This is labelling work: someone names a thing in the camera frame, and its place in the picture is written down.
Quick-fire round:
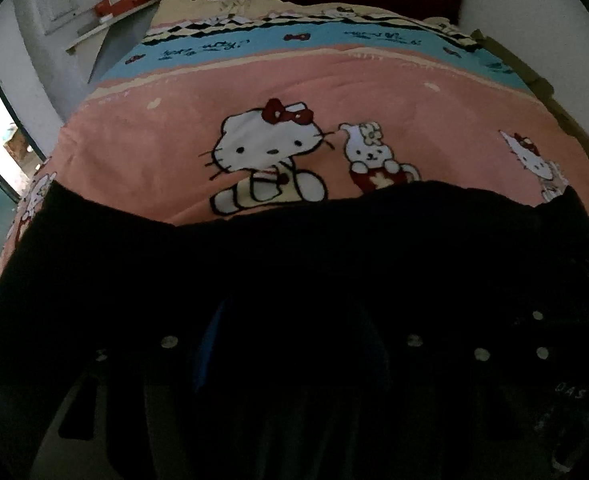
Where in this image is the pink Hello Kitty blanket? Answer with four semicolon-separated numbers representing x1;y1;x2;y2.
0;0;589;299

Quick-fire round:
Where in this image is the olive mattress edge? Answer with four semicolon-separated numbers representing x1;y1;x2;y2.
471;29;589;159

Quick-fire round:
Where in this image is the black large jacket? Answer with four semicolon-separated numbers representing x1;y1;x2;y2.
0;179;589;480

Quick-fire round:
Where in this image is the white wall shelf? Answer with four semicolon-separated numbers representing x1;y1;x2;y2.
66;0;160;54

